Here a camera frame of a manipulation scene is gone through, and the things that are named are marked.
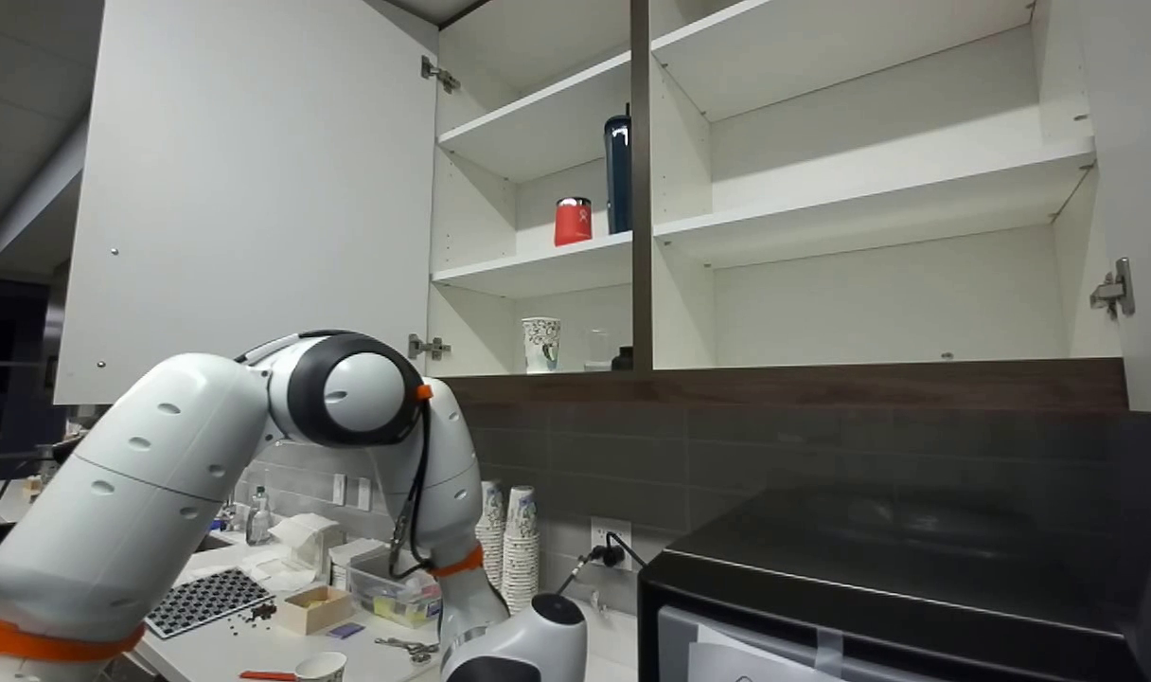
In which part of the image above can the printed white paper cup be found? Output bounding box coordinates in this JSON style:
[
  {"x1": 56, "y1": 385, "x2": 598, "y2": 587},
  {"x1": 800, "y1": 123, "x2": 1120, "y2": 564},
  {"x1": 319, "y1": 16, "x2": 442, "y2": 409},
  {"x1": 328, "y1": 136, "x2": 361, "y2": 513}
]
[{"x1": 518, "y1": 313, "x2": 563, "y2": 378}]

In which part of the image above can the red cup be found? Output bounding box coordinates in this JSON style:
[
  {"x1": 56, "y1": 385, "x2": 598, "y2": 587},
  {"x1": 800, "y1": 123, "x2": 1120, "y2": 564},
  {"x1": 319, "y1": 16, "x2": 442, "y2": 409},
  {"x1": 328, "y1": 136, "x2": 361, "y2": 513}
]
[{"x1": 553, "y1": 194, "x2": 596, "y2": 251}]

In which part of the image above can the metal cabinet door hinge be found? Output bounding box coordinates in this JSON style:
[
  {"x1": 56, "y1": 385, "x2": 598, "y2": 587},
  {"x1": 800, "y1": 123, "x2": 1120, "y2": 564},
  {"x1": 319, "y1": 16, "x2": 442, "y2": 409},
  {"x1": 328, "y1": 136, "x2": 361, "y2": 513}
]
[
  {"x1": 1088, "y1": 257, "x2": 1140, "y2": 320},
  {"x1": 404, "y1": 330, "x2": 453, "y2": 364},
  {"x1": 417, "y1": 54, "x2": 463, "y2": 95}
]

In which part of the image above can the white cabinet door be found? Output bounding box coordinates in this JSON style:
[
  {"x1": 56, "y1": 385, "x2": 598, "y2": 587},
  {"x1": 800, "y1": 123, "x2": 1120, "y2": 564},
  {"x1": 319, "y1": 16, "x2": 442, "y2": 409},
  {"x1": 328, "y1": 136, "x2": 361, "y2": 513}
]
[
  {"x1": 1034, "y1": 0, "x2": 1151, "y2": 417},
  {"x1": 52, "y1": 0, "x2": 442, "y2": 409}
]

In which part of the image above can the dark blue tumbler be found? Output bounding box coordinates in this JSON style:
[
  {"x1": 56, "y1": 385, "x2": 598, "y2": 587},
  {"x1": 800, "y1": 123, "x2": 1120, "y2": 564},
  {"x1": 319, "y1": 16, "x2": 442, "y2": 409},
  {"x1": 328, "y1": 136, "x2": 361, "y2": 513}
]
[{"x1": 602, "y1": 100, "x2": 635, "y2": 237}]

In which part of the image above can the stack of printed paper cups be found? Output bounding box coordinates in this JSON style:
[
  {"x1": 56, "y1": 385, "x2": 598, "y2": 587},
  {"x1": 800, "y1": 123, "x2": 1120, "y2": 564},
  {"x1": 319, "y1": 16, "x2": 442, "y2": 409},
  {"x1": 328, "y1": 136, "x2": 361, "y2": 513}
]
[
  {"x1": 499, "y1": 484, "x2": 544, "y2": 616},
  {"x1": 473, "y1": 476, "x2": 511, "y2": 598}
]

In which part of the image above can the clear plastic container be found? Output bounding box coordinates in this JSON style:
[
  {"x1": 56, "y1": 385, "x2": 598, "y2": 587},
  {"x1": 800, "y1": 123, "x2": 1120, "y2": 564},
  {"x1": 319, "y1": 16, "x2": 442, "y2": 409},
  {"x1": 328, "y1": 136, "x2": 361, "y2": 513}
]
[{"x1": 343, "y1": 543, "x2": 448, "y2": 631}]

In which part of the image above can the pile of white napkins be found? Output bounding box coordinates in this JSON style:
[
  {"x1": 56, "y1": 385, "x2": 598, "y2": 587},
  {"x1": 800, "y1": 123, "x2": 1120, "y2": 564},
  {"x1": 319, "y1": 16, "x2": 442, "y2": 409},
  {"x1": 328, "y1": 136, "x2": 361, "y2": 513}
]
[{"x1": 268, "y1": 508, "x2": 347, "y2": 577}]

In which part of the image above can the small clear bottle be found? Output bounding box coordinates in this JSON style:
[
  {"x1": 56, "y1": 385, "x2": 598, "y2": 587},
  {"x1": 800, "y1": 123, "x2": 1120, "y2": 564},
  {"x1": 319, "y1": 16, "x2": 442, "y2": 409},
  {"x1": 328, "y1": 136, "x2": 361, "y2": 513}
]
[{"x1": 241, "y1": 481, "x2": 278, "y2": 548}]

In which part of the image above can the small wooden box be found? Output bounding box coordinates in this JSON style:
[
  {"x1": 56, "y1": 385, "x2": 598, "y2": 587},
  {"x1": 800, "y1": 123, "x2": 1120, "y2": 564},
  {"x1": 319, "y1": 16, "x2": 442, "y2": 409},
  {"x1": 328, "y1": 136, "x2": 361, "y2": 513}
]
[{"x1": 268, "y1": 579, "x2": 357, "y2": 639}]

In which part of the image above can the black microwave oven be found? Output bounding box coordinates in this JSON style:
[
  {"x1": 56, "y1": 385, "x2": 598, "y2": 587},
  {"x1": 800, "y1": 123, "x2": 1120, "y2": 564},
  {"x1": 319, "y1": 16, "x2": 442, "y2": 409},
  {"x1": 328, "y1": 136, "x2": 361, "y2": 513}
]
[{"x1": 631, "y1": 481, "x2": 1151, "y2": 682}]

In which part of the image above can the black dotted drying mat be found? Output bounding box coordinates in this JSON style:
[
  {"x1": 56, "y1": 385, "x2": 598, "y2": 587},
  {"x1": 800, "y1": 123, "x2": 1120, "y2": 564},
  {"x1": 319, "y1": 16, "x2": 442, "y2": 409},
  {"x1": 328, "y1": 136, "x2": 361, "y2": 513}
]
[{"x1": 140, "y1": 564, "x2": 280, "y2": 645}]

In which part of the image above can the black power cable with plug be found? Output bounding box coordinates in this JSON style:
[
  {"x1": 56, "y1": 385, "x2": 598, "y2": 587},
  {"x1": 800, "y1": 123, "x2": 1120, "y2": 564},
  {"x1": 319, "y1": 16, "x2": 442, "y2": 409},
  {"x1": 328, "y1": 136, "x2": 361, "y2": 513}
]
[{"x1": 550, "y1": 530, "x2": 646, "y2": 606}]

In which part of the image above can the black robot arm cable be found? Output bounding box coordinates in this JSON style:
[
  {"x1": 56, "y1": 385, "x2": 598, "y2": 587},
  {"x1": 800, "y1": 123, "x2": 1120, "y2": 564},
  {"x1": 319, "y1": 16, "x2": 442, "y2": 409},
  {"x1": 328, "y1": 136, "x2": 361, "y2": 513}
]
[{"x1": 388, "y1": 381, "x2": 441, "y2": 583}]

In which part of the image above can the white wall cabinet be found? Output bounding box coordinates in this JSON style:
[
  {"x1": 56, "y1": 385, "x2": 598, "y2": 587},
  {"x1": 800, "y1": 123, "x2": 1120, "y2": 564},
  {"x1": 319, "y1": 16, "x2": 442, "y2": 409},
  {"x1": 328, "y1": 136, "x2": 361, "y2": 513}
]
[{"x1": 419, "y1": 0, "x2": 1136, "y2": 412}]

